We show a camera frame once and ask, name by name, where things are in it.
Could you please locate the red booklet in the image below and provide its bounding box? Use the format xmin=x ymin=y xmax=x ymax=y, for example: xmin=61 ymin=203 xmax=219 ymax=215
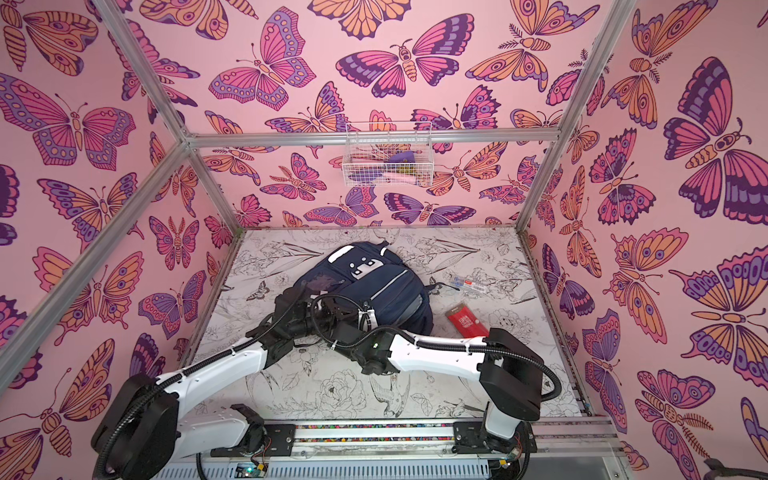
xmin=445 ymin=303 xmax=489 ymax=338

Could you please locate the green controller board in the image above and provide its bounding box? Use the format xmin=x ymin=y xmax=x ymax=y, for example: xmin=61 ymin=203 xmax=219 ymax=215
xmin=235 ymin=462 xmax=267 ymax=479

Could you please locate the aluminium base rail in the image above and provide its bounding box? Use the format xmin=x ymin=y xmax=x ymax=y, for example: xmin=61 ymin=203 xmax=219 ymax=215
xmin=151 ymin=418 xmax=632 ymax=479

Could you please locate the navy blue student backpack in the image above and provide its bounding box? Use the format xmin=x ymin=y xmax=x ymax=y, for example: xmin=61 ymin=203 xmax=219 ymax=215
xmin=295 ymin=241 xmax=433 ymax=335

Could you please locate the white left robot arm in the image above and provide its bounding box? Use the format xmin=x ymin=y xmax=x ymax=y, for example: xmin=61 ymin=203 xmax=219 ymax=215
xmin=91 ymin=286 xmax=316 ymax=479

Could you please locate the clear pen with red cap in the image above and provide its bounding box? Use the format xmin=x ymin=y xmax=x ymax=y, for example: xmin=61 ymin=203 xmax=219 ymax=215
xmin=450 ymin=276 xmax=490 ymax=295

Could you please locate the white wire wall basket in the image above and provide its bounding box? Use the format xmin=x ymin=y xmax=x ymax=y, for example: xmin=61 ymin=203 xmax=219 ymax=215
xmin=340 ymin=121 xmax=435 ymax=188

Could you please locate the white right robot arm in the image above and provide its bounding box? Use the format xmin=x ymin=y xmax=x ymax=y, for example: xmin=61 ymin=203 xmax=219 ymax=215
xmin=308 ymin=293 xmax=563 ymax=441

